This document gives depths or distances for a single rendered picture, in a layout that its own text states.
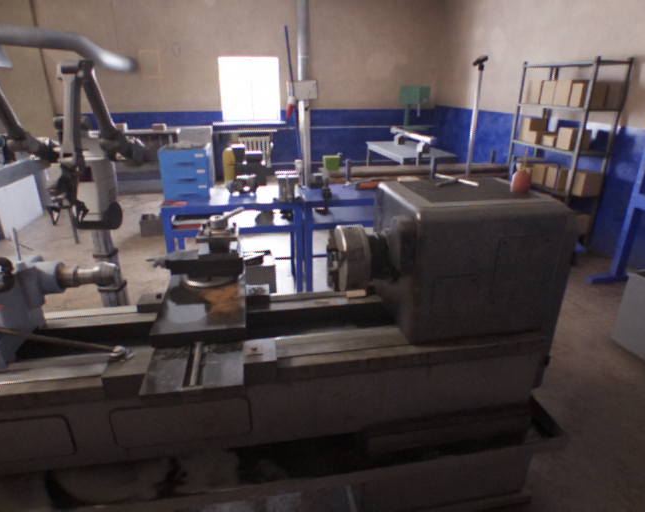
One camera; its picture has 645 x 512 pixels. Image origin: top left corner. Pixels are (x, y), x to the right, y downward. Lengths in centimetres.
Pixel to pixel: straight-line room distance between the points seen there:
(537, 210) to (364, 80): 742
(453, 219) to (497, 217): 16
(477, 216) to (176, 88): 756
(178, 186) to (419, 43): 665
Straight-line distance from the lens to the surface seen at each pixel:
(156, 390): 136
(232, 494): 162
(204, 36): 854
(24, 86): 918
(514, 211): 151
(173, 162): 343
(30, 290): 164
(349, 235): 149
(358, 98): 875
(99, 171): 236
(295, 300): 182
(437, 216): 137
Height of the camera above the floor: 170
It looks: 22 degrees down
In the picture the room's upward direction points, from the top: straight up
